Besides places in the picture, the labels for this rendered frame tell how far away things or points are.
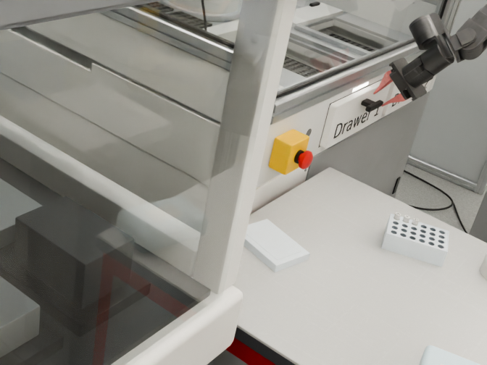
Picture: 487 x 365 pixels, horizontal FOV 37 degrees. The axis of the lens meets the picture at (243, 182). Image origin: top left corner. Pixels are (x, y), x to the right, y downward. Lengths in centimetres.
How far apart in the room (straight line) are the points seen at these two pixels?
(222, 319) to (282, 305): 27
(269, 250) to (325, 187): 34
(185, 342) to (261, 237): 48
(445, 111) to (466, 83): 17
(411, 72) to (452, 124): 186
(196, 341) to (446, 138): 272
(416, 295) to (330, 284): 16
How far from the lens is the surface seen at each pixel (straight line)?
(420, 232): 150
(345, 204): 159
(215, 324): 100
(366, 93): 176
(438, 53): 167
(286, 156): 146
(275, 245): 137
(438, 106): 354
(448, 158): 361
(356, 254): 144
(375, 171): 213
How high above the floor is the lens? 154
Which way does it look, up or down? 30 degrees down
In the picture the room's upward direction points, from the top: 12 degrees clockwise
